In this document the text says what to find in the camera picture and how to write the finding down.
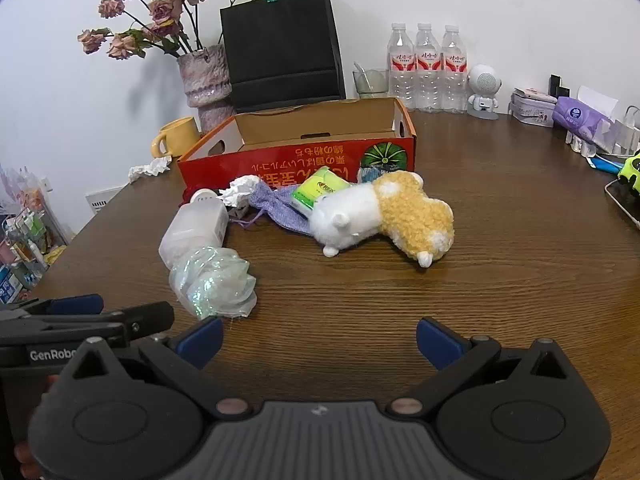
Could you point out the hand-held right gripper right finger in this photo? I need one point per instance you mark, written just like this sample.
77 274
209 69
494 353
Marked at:
437 342

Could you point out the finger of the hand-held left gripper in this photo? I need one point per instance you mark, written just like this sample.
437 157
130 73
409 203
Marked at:
75 305
145 317

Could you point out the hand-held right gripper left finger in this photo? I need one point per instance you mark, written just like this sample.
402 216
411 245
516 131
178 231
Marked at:
202 341

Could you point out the iridescent plastic film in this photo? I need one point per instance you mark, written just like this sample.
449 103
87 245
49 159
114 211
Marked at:
215 280

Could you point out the white plastic bottle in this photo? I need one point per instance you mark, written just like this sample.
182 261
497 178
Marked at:
195 230

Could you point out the red rose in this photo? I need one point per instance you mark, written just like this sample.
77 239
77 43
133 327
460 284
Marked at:
189 196

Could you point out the white and yellow plush toy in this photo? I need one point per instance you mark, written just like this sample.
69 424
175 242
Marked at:
370 210

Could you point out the purple knit pouch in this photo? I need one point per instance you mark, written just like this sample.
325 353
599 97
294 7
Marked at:
272 207

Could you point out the white tissue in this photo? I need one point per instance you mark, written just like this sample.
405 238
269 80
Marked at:
240 190
147 169

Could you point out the green tissue packet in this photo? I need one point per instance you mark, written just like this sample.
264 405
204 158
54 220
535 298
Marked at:
320 187

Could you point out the red cardboard box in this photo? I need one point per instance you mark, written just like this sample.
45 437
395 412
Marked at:
320 125

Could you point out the person's left hand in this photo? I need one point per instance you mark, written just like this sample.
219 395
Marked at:
27 460

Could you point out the shelf of colourful packets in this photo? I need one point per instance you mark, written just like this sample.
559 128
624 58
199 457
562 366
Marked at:
25 230

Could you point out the yellow mug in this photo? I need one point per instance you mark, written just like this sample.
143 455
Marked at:
177 135

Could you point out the grey patterned tin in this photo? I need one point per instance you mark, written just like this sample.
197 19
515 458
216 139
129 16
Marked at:
530 116

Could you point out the pink textured vase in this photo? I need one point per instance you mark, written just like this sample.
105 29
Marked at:
205 80

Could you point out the blue and white tube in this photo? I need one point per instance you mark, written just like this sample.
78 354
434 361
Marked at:
605 162

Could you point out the green toy car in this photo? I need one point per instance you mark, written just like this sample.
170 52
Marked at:
631 172

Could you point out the white robot speaker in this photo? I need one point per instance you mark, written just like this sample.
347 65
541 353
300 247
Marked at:
484 85

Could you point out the clear glass cup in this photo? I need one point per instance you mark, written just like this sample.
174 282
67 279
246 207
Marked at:
372 85

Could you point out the pink and white tin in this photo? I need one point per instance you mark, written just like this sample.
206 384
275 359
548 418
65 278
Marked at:
535 95

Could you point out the purple tissue pack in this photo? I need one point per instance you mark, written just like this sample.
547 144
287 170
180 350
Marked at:
580 117

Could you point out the clear water bottle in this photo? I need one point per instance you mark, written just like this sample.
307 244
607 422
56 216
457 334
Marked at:
401 70
455 70
429 70

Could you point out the clear plastic spoon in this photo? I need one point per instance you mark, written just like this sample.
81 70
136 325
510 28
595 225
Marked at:
362 76

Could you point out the black box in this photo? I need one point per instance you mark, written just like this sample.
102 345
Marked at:
555 85

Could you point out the black paper bag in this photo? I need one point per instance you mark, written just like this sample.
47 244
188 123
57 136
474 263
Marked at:
280 45

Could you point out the dried pink rose bouquet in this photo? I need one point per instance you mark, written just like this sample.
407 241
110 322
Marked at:
162 10

